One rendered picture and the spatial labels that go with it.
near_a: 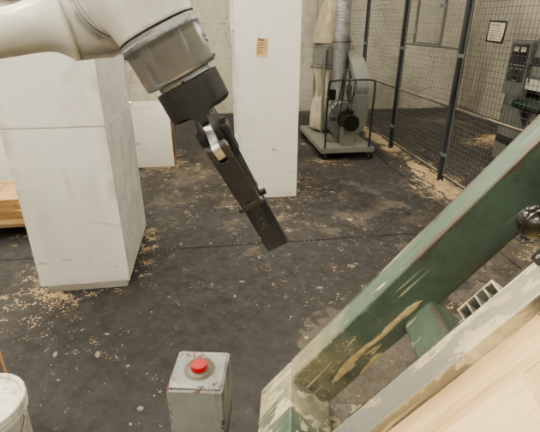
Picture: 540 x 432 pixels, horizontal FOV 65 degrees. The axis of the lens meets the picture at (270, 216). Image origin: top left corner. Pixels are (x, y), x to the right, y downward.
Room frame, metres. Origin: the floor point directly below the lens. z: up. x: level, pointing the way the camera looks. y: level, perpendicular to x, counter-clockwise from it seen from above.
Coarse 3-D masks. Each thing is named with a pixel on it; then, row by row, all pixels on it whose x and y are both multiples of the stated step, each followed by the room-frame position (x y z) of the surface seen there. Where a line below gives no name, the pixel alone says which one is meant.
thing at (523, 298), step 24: (504, 288) 0.49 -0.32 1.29; (528, 288) 0.46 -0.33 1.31; (480, 312) 0.49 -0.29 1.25; (504, 312) 0.46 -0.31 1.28; (528, 312) 0.44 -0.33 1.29; (456, 336) 0.48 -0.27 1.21; (480, 336) 0.45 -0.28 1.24; (504, 336) 0.44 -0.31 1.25; (432, 360) 0.48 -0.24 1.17; (456, 360) 0.45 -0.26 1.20; (408, 384) 0.47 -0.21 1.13; (432, 384) 0.45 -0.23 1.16; (360, 408) 0.50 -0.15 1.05; (384, 408) 0.47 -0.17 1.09; (408, 408) 0.45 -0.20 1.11
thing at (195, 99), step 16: (192, 80) 0.47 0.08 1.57; (208, 80) 0.48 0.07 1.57; (160, 96) 0.48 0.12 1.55; (176, 96) 0.47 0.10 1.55; (192, 96) 0.47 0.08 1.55; (208, 96) 0.47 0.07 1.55; (224, 96) 0.49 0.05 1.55; (176, 112) 0.47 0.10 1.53; (192, 112) 0.46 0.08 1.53; (208, 112) 0.47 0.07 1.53; (208, 144) 0.47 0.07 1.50
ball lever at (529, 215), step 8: (528, 208) 0.42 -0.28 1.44; (536, 208) 0.42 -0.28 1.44; (520, 216) 0.42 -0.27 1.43; (528, 216) 0.41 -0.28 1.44; (536, 216) 0.41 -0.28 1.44; (520, 224) 0.41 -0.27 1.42; (528, 224) 0.41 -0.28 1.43; (536, 224) 0.40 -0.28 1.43; (520, 232) 0.42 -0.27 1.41; (528, 232) 0.41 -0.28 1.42; (536, 232) 0.40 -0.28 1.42
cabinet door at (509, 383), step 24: (528, 336) 0.42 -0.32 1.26; (480, 360) 0.44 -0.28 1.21; (504, 360) 0.42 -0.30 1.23; (528, 360) 0.40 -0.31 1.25; (456, 384) 0.44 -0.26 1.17; (480, 384) 0.41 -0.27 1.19; (504, 384) 0.39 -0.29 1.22; (528, 384) 0.37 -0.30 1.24; (432, 408) 0.43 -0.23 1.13; (456, 408) 0.41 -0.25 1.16; (480, 408) 0.39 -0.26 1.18; (504, 408) 0.37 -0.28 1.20; (528, 408) 0.35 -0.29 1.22
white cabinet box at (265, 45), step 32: (256, 0) 3.99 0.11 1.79; (288, 0) 4.03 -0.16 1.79; (256, 32) 3.99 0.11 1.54; (288, 32) 4.03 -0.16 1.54; (256, 64) 3.99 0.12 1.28; (288, 64) 4.03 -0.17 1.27; (256, 96) 3.99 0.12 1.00; (288, 96) 4.03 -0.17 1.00; (256, 128) 3.99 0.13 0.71; (288, 128) 4.03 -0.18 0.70; (256, 160) 3.99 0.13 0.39; (288, 160) 4.03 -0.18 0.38; (288, 192) 4.03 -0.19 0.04
